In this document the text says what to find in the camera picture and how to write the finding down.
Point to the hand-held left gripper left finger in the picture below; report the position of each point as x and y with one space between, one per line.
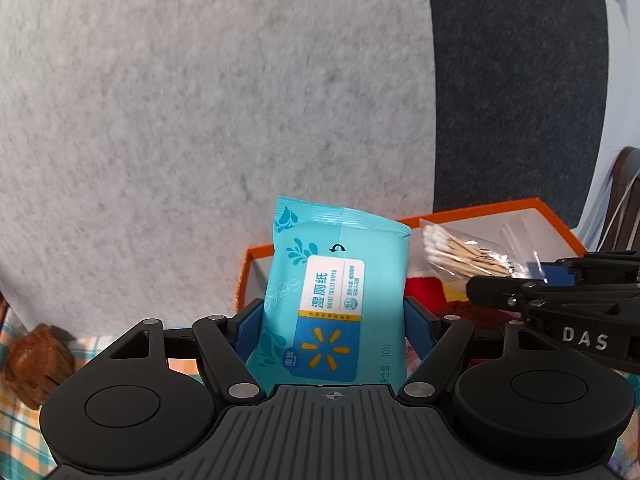
247 330

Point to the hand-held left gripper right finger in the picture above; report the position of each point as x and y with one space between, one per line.
417 325

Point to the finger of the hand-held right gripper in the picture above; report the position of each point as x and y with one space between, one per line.
575 267
492 290

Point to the red knitted cloth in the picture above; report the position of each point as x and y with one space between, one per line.
425 292

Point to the orange box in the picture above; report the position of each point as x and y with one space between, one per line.
562 225

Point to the clear bag of cotton swabs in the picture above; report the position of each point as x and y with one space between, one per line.
460 250

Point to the light blue wet wipes pack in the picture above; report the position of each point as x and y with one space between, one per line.
325 285

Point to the dark wooden chair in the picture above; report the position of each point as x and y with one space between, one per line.
627 170

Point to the dark felt panel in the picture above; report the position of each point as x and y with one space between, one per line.
515 85

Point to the carved wooden holder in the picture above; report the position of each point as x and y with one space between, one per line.
40 365

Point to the grey felt panel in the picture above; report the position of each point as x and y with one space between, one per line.
200 110

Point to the plaid tablecloth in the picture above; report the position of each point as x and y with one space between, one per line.
20 435

